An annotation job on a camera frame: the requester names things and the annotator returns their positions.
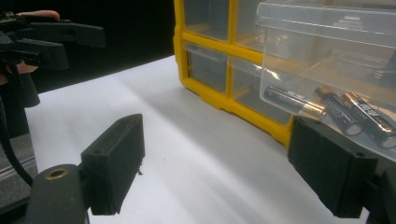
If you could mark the clear plastic organizer drawer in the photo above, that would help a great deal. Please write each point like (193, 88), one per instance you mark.
(311, 46)

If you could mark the black and copper battery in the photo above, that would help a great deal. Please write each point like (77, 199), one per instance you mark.
(370, 119)
(295, 101)
(337, 115)

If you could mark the aluminium floor rail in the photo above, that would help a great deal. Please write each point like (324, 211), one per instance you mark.
(14, 174)

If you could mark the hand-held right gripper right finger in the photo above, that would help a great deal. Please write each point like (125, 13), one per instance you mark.
(330, 165)

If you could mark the set of clear drawers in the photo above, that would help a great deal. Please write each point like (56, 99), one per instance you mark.
(207, 67)

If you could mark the black curtain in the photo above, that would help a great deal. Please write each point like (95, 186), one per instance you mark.
(124, 31)

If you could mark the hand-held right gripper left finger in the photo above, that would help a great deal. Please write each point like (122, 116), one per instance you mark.
(113, 165)

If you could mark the yellow and black organizer cabinet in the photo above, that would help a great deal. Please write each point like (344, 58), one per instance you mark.
(224, 102)

